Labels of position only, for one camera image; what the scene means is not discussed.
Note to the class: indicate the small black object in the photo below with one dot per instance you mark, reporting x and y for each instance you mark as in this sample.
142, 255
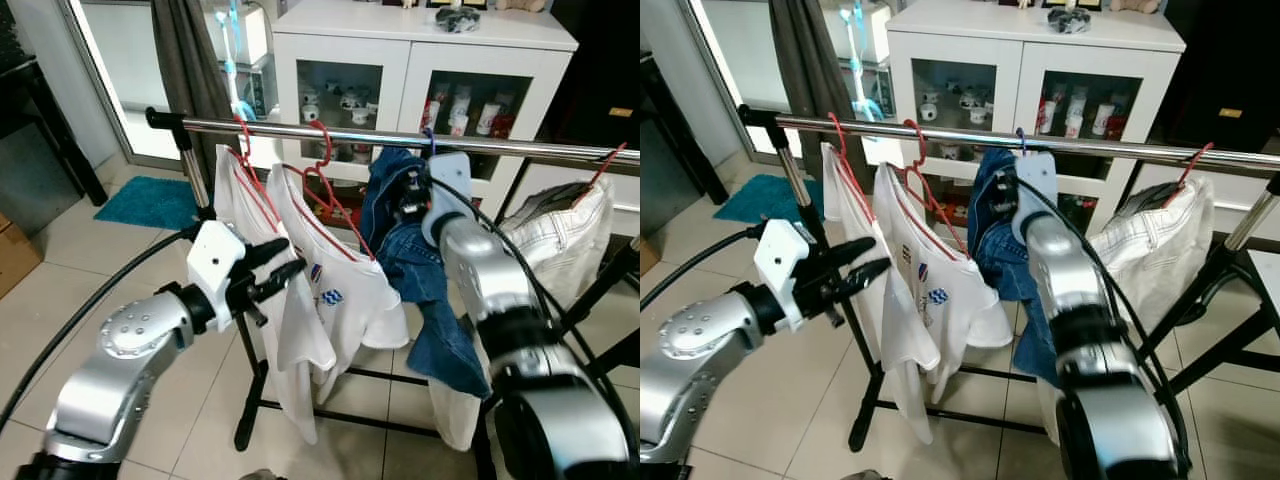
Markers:
1068, 20
458, 20

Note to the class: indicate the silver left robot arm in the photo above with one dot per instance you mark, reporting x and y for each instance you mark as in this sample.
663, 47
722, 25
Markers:
120, 360
700, 360

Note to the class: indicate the black side table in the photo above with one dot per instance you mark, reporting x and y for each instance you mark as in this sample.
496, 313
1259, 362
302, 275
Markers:
30, 90
655, 100

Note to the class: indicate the chrome and black clothes rack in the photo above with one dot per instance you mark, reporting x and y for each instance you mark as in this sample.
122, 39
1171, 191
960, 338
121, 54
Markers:
1120, 147
530, 150

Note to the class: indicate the blue denim jeans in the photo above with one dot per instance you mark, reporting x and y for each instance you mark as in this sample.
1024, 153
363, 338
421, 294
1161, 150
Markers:
1000, 260
400, 260

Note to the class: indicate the plain white sleeveless shirt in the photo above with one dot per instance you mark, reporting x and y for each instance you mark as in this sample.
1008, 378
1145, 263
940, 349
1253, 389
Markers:
300, 400
905, 380

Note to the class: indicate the white T-shirt blue logo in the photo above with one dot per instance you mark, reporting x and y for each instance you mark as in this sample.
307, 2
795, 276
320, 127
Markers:
935, 250
340, 250

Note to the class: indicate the beige denim jacket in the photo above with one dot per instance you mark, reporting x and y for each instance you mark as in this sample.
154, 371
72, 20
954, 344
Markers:
1150, 250
560, 250

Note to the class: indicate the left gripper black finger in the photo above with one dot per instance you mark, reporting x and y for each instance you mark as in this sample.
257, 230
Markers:
268, 253
280, 277
845, 254
860, 278

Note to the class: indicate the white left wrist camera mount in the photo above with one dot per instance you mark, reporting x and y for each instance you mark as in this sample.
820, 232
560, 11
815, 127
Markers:
212, 262
780, 262

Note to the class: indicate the blue plastic clothes hanger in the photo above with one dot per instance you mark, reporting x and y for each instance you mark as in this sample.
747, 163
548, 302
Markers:
431, 140
1021, 140

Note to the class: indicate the light blue mop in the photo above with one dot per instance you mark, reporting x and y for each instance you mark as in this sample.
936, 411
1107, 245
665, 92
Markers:
858, 60
235, 60

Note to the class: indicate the white table black frame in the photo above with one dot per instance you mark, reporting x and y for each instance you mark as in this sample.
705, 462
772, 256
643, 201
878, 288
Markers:
1265, 290

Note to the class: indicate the glass door white frame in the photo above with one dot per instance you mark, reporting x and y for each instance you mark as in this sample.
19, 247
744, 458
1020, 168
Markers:
120, 70
740, 70

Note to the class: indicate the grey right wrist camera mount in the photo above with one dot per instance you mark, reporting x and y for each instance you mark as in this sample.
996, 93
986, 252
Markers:
1040, 180
450, 185

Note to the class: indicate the grey curtain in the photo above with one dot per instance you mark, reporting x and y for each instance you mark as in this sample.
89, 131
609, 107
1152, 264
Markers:
810, 70
190, 70

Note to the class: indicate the white glass-door cabinet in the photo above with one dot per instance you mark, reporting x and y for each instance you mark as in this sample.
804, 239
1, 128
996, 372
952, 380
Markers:
1025, 60
415, 60

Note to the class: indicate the cardboard box C/NO print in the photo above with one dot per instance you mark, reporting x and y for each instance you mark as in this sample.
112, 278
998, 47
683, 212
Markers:
15, 260
645, 258

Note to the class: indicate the teal floor mat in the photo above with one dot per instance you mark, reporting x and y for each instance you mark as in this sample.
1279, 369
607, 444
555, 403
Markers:
750, 200
145, 203

